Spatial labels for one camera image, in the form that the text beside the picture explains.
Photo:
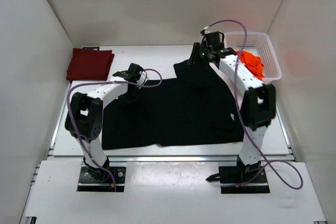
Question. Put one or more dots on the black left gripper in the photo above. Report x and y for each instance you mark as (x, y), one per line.
(129, 97)

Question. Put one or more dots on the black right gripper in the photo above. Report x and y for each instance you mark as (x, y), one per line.
(199, 48)

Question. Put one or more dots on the black t shirt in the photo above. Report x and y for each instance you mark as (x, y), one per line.
(194, 108)

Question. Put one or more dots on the dark red t shirt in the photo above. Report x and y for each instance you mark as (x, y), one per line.
(89, 65)

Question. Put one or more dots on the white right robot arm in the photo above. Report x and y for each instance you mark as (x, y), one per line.
(258, 107)

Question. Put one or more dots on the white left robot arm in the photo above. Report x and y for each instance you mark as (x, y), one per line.
(84, 120)

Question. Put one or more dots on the dark logo sticker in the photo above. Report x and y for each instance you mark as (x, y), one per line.
(91, 48)

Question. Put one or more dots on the orange t shirt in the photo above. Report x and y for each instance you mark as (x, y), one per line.
(253, 63)

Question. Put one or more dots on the white plastic laundry basket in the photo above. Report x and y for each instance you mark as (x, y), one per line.
(258, 44)

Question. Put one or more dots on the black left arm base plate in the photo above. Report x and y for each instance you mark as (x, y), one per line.
(89, 183)

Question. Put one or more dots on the aluminium front table rail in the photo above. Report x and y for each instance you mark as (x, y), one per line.
(227, 158)

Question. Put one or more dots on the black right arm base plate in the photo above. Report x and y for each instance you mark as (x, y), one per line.
(232, 181)

